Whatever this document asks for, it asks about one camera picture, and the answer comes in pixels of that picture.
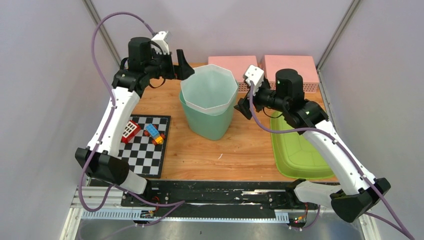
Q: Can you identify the right aluminium frame post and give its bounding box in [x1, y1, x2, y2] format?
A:
[316, 0, 363, 72]

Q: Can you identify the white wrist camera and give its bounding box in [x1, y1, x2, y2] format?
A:
[151, 31, 171, 55]
[243, 64, 265, 92]

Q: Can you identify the red white toy block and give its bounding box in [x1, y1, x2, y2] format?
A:
[121, 120, 141, 144]

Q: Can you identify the pink perforated plastic basket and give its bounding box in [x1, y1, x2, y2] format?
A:
[208, 55, 258, 93]

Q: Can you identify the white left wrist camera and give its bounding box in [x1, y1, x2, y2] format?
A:
[151, 31, 171, 55]

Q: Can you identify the aluminium frame post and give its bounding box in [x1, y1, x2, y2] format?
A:
[82, 0, 121, 67]
[316, 0, 363, 72]

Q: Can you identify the black white checkerboard mat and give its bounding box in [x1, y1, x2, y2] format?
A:
[118, 114, 171, 179]

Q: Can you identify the white translucent bin liner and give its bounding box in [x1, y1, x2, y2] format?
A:
[180, 64, 239, 116]

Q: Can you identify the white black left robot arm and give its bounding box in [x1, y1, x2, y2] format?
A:
[75, 31, 195, 207]

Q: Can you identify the mint green trash bin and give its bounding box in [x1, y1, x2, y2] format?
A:
[179, 92, 235, 141]

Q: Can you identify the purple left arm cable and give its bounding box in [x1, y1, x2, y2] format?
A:
[76, 11, 186, 240]

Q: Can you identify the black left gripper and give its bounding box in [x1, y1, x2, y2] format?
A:
[144, 48, 194, 81]

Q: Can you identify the large lime green tub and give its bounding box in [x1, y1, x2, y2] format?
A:
[270, 132, 335, 180]

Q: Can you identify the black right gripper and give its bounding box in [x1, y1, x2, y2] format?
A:
[233, 79, 288, 120]

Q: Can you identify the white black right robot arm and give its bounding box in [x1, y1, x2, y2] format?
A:
[235, 65, 391, 223]

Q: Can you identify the left aluminium frame post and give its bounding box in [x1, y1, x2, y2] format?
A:
[82, 0, 121, 67]

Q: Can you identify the blue yellow toy car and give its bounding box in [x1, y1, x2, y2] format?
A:
[143, 123, 165, 146]

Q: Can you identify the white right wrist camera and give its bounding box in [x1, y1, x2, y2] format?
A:
[243, 64, 265, 92]

